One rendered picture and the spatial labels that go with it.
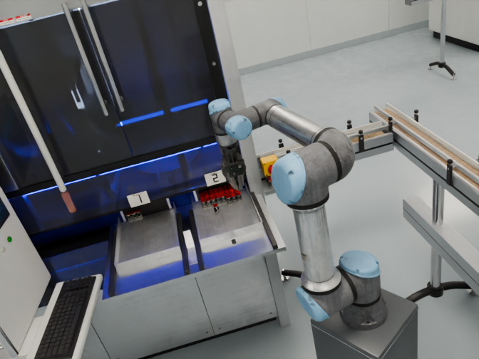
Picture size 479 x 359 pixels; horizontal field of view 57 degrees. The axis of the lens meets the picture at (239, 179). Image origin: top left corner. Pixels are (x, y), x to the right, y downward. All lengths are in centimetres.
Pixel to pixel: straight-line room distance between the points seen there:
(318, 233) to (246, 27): 548
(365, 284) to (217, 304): 113
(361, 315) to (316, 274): 26
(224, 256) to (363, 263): 56
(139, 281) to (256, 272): 73
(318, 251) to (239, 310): 125
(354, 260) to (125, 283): 85
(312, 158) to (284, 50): 566
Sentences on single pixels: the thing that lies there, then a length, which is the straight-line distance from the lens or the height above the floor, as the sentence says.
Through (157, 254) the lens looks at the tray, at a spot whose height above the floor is 90.
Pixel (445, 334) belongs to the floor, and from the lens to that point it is 254.
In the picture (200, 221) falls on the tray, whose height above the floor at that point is 88.
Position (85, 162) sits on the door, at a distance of 188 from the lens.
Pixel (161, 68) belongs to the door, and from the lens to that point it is 173.
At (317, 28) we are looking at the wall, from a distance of 680.
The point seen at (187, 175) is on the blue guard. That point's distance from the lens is 189.
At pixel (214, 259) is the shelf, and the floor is 88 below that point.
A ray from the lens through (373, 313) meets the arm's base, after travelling 147.
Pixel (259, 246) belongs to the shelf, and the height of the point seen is 88.
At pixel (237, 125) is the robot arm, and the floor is 141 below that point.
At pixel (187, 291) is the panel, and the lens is 227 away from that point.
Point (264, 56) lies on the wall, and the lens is 664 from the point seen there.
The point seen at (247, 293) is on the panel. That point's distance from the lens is 234.
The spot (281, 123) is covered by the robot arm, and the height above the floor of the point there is 140.
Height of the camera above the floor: 195
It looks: 30 degrees down
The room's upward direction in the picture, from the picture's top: 13 degrees counter-clockwise
